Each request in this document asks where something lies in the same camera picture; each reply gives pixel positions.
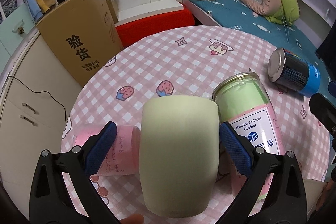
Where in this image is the red ottoman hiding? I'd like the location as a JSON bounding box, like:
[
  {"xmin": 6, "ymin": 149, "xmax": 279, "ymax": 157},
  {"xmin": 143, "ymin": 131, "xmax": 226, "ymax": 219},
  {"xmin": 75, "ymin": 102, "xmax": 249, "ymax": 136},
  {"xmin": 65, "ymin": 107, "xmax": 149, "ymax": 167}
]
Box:
[{"xmin": 116, "ymin": 5, "xmax": 195, "ymax": 48}]

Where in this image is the green pink cookie can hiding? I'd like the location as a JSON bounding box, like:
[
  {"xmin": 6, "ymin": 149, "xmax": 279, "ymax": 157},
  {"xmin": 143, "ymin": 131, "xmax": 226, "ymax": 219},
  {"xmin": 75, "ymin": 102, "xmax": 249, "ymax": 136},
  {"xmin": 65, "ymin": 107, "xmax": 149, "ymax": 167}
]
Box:
[{"xmin": 212, "ymin": 71, "xmax": 287, "ymax": 204}]

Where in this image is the teal candy pattern mattress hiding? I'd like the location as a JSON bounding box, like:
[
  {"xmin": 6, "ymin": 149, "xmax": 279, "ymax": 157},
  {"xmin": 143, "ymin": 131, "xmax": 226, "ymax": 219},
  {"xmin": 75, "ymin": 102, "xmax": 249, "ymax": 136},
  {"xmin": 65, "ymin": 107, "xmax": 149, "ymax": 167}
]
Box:
[{"xmin": 190, "ymin": 0, "xmax": 335, "ymax": 102}]

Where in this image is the black blue can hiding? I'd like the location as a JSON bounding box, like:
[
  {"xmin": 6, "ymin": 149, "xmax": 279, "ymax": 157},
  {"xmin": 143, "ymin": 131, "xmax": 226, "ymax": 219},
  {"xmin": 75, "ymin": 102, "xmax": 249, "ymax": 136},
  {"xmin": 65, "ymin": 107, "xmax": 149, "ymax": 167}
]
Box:
[{"xmin": 267, "ymin": 47, "xmax": 321, "ymax": 98}]

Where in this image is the large cardboard box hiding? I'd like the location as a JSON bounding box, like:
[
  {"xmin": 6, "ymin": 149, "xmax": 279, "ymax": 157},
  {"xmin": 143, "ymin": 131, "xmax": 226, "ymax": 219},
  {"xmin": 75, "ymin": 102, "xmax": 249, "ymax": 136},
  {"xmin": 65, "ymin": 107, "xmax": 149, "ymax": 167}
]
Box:
[{"xmin": 37, "ymin": 0, "xmax": 123, "ymax": 86}]

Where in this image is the cream low cabinet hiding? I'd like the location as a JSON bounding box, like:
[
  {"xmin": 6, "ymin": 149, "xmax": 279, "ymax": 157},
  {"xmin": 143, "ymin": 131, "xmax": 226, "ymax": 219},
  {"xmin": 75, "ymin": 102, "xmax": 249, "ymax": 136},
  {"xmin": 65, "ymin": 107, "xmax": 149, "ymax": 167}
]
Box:
[{"xmin": 1, "ymin": 29, "xmax": 81, "ymax": 217}]

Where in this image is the teal drawer cabinet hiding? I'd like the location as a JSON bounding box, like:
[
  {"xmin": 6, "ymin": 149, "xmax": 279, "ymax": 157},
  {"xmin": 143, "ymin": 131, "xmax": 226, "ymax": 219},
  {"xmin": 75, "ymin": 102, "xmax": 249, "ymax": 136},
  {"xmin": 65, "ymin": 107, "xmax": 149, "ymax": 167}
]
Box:
[{"xmin": 0, "ymin": 3, "xmax": 35, "ymax": 72}]

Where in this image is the black power cable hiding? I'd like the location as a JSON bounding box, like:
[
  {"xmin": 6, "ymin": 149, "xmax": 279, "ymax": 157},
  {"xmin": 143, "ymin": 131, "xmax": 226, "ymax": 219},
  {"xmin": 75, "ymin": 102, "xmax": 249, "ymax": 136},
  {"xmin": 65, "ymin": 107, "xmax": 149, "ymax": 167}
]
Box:
[{"xmin": 5, "ymin": 76, "xmax": 68, "ymax": 119}]

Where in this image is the pink checkered tablecloth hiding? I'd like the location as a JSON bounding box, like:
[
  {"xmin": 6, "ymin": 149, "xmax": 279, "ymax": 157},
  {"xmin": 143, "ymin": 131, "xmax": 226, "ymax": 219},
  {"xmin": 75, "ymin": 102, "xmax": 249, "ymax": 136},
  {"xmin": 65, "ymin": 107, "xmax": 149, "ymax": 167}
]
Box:
[{"xmin": 60, "ymin": 25, "xmax": 332, "ymax": 224}]

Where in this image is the pale green ceramic cup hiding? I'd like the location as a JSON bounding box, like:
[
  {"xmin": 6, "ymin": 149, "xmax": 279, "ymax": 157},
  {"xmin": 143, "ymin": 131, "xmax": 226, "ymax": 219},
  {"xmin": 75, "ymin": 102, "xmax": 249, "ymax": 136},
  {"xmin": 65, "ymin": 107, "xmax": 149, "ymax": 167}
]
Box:
[{"xmin": 139, "ymin": 95, "xmax": 219, "ymax": 218}]

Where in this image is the pink cylinder can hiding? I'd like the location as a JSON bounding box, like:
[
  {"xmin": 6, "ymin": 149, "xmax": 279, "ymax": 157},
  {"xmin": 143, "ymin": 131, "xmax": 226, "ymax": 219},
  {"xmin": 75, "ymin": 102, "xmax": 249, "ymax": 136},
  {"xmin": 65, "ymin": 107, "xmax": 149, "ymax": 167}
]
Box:
[{"xmin": 73, "ymin": 123, "xmax": 141, "ymax": 176}]

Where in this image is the white board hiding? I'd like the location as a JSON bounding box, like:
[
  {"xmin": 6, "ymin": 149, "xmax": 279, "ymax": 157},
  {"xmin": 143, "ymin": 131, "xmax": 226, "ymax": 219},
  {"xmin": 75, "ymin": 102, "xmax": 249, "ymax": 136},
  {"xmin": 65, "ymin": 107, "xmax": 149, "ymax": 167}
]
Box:
[{"xmin": 116, "ymin": 0, "xmax": 183, "ymax": 26}]

